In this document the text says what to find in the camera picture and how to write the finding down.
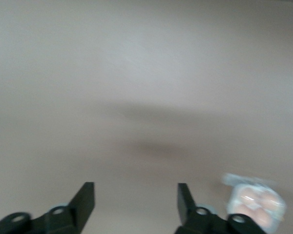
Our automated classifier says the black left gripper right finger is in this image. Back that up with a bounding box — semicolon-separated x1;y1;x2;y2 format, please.
174;182;269;234

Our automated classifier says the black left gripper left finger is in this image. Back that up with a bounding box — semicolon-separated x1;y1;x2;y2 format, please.
0;181;96;234

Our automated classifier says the brown egg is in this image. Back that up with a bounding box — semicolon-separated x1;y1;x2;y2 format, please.
236;186;258;204
258;190;281;210
251;209;272;228

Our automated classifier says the clear plastic egg carton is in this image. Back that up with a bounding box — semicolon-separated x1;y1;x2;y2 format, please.
221;172;288;234

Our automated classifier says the brown table cover sheet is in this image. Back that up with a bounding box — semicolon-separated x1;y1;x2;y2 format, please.
0;0;293;234

